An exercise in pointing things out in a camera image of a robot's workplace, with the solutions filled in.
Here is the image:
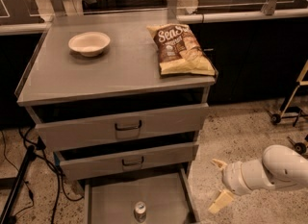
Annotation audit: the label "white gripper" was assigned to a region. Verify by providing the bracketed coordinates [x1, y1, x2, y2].
[208, 159, 275, 214]

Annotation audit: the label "silver redbull can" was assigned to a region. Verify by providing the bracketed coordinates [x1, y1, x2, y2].
[134, 201, 146, 223]

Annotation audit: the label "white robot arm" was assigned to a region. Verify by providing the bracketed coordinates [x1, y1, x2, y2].
[208, 145, 308, 213]

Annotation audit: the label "grey open bottom drawer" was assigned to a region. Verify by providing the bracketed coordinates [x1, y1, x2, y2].
[84, 165, 201, 224]

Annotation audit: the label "grey top drawer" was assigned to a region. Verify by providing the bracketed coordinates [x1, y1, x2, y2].
[37, 103, 208, 151]

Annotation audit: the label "grey metal drawer cabinet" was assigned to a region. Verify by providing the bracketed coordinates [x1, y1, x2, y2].
[14, 9, 219, 224]

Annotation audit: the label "grey middle drawer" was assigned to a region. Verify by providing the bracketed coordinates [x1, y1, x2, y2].
[60, 142, 198, 181]

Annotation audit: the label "yellow wheeled cart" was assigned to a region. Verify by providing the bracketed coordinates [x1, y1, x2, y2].
[269, 60, 308, 126]

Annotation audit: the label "black caster wheel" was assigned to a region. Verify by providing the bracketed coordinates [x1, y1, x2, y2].
[288, 137, 307, 155]

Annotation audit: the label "brown yellow chip bag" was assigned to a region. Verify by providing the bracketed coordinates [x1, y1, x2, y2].
[147, 24, 216, 76]

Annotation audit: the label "white paper bowl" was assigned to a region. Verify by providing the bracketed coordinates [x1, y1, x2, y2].
[68, 32, 111, 57]

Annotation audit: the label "black tripod leg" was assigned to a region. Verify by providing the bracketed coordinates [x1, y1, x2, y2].
[0, 145, 35, 224]

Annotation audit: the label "white horizontal rail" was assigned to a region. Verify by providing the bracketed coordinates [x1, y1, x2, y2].
[176, 9, 308, 24]

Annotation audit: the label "black floor cables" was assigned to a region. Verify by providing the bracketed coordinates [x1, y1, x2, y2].
[0, 125, 85, 224]

